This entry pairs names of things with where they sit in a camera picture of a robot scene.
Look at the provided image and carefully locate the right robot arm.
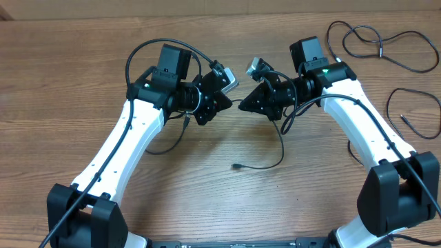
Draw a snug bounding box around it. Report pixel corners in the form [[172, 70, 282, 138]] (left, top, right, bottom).
[[239, 37, 440, 247]]

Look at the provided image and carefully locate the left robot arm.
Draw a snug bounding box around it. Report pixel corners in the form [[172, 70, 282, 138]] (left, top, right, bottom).
[[40, 39, 238, 248]]

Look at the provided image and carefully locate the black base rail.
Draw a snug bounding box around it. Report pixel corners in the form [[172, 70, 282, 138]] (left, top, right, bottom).
[[147, 237, 339, 248]]

